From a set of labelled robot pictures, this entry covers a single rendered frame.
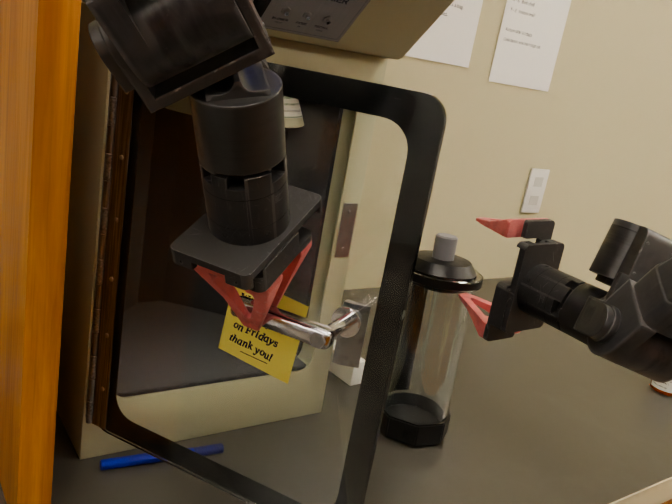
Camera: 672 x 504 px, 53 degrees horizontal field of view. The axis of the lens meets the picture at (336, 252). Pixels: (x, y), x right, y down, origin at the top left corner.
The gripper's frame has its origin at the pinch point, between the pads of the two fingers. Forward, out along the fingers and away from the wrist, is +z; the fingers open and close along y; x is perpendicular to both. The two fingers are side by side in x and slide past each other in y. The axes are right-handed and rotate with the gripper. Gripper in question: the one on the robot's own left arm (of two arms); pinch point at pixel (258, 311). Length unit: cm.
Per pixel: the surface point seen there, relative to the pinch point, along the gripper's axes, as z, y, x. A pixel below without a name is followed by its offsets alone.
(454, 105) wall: 32, -98, -15
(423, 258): 16.6, -30.7, 3.2
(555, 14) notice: 19, -127, -3
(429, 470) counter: 35.8, -15.3, 12.0
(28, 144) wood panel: -10.5, 1.4, -19.5
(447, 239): 14.6, -33.2, 5.2
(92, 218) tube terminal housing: 2.5, -5.1, -23.0
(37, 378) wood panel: 7.6, 9.6, -16.9
